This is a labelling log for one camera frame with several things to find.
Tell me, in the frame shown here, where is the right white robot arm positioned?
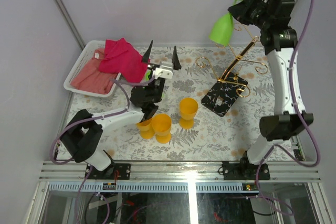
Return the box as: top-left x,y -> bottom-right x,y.
228,0 -> 313,179

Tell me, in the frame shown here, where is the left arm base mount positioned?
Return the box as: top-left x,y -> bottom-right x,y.
88,151 -> 131,181

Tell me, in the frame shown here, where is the floral table mat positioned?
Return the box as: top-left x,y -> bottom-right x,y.
56,46 -> 297,161

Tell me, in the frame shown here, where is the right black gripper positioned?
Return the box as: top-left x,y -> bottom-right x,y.
228,0 -> 272,30

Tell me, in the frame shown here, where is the orange wine glass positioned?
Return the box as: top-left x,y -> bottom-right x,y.
179,98 -> 198,130
152,113 -> 172,144
136,119 -> 155,140

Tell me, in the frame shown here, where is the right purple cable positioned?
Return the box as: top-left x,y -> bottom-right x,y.
254,0 -> 321,217

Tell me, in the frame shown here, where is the green plastic wine glass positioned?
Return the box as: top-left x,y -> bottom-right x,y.
208,11 -> 234,48

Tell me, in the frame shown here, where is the orange wine glass left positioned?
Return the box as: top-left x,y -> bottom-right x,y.
136,119 -> 155,140

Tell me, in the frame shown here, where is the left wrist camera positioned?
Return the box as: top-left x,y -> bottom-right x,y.
152,61 -> 173,79

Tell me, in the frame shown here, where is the blue cable duct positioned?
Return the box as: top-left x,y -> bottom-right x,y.
49,182 -> 257,193

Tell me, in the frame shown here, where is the salmon pink cloth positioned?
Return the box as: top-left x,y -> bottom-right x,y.
71,48 -> 118,94

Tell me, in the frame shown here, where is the orange wine glass right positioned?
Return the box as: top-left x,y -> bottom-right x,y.
179,98 -> 198,130

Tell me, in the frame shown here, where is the magenta cloth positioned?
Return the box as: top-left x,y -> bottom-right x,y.
98,38 -> 147,83

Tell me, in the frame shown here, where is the orange wine glass middle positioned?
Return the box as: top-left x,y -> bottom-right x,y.
152,113 -> 172,144

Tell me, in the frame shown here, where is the aluminium front rail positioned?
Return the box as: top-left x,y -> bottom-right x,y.
39,161 -> 321,183

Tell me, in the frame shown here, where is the white plastic basket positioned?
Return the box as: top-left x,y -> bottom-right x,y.
64,40 -> 121,98

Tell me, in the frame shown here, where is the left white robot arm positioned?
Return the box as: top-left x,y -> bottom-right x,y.
59,48 -> 182,179

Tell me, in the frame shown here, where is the gold wine glass rack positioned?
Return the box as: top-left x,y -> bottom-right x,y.
195,23 -> 269,117

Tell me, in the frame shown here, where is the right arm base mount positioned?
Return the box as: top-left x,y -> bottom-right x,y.
219,157 -> 270,180

